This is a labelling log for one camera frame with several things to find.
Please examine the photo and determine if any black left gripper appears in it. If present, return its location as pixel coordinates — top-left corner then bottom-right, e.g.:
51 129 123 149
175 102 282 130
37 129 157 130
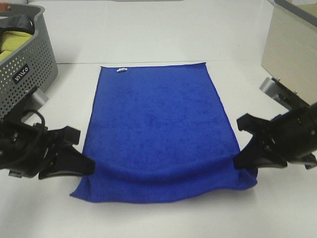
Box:
0 120 96 179

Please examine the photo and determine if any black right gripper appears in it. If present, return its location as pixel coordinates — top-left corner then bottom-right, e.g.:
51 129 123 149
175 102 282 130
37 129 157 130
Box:
233 104 317 170

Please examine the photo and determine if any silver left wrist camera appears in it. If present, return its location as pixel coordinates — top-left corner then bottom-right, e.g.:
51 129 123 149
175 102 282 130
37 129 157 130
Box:
31 88 49 110

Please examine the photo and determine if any dark grey cloth in basket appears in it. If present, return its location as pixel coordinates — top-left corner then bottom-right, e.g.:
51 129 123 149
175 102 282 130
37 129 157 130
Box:
0 14 35 36

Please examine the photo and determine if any beige storage box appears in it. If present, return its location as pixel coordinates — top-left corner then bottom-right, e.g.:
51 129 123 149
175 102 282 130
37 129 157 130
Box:
262 0 317 104

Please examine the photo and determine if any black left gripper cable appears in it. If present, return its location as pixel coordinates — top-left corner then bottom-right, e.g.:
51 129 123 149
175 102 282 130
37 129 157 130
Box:
21 109 47 127

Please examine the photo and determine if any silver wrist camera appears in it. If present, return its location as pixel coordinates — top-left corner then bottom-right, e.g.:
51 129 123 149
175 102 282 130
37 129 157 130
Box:
31 88 49 110
260 77 281 97

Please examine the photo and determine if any yellow-green towel in basket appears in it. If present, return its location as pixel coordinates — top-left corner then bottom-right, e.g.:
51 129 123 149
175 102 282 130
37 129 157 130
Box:
0 31 33 61

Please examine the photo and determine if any grey perforated laundry basket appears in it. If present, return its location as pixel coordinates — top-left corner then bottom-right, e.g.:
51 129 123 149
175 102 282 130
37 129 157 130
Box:
0 3 58 119

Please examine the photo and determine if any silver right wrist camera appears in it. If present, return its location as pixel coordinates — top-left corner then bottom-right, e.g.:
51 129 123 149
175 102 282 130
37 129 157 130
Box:
260 77 281 97

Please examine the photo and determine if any blue microfibre towel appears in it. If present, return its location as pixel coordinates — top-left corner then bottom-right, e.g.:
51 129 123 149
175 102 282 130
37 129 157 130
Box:
71 62 258 203

